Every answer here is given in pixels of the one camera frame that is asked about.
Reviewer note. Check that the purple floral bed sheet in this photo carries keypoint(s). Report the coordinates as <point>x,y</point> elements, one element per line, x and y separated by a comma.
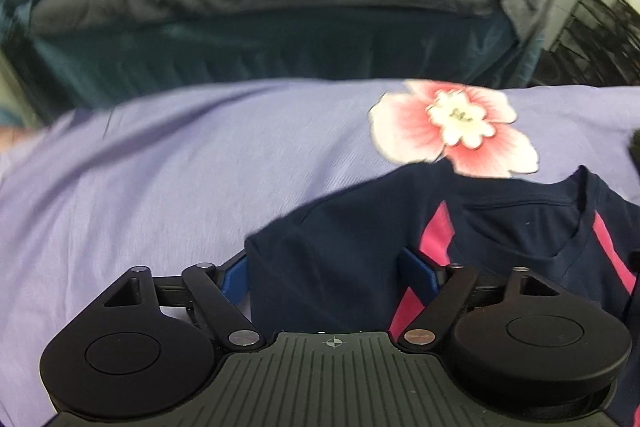
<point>188,176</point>

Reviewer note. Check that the navy cartoon print sweatshirt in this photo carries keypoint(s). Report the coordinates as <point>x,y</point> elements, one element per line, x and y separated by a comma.
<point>331,264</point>

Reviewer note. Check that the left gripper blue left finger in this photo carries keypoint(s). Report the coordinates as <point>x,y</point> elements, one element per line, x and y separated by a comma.
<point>233,278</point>

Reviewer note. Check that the black wire rack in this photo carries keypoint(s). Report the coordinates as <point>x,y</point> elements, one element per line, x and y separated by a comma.
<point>597,46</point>

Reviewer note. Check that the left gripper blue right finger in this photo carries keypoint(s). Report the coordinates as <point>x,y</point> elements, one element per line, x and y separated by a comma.
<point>420,274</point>

